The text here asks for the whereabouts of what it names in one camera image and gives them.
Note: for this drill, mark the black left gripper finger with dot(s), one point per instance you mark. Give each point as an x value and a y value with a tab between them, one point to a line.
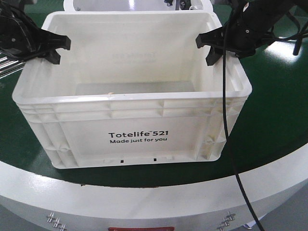
51	55
52	41

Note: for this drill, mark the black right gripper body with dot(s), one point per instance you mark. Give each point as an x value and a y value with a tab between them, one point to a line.
248	27

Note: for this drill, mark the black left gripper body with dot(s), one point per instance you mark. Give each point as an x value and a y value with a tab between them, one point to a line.
20	38

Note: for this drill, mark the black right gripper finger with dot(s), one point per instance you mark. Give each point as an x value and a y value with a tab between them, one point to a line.
214	38
216	53

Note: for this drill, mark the white Totelife plastic crate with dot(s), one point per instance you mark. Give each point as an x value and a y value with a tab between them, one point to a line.
133	89

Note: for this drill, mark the shiny metal rods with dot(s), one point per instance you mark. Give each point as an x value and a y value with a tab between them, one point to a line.
8	67

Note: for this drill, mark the white round table rim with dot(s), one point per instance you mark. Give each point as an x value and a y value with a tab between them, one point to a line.
191	207

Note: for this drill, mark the red label plate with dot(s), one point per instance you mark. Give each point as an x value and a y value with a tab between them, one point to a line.
142	229

